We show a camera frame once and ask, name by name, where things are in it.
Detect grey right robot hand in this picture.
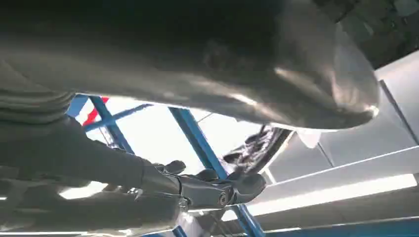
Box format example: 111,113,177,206
0,0,381,237

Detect blue metal shelf rack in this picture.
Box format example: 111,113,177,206
65,95,419,237

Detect large white plastic bin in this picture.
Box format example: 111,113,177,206
260,50,419,230

